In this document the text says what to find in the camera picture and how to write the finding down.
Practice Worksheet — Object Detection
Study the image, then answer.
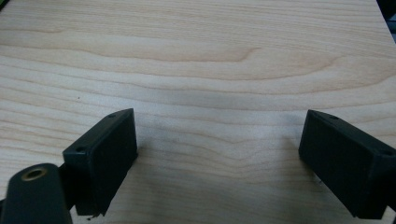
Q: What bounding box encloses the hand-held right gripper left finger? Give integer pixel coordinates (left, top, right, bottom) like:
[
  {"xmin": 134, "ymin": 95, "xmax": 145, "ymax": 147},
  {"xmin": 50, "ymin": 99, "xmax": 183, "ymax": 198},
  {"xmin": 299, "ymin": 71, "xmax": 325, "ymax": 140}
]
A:
[{"xmin": 62, "ymin": 107, "xmax": 139, "ymax": 217}]

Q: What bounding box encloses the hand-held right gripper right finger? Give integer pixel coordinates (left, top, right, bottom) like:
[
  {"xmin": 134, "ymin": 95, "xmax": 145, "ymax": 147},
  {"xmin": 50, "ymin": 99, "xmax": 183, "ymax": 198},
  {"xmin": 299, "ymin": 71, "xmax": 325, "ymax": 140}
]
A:
[{"xmin": 298, "ymin": 108, "xmax": 396, "ymax": 220}]

